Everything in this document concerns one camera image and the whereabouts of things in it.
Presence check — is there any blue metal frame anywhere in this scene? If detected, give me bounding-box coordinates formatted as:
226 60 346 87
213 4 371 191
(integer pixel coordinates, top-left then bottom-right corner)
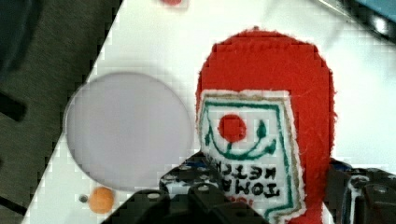
315 0 396 43

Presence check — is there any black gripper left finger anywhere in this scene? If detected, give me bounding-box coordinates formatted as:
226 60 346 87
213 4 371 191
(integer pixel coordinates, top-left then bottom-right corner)
159 150 225 200

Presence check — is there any lavender oval plate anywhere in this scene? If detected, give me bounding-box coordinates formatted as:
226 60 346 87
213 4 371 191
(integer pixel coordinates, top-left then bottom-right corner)
64 73 193 191

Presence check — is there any small red plush tomato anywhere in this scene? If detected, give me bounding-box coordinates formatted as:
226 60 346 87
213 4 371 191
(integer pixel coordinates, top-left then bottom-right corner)
162 0 182 7

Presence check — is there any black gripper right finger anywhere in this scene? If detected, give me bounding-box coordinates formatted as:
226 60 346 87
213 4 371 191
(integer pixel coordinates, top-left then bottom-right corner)
324 159 396 224

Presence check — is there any red plush ketchup bottle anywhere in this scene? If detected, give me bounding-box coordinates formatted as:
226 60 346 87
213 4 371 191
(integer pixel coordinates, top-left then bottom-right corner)
196 29 335 224

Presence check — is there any orange plush fruit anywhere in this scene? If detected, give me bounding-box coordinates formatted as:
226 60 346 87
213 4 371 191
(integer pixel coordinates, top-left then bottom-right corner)
88 187 115 214

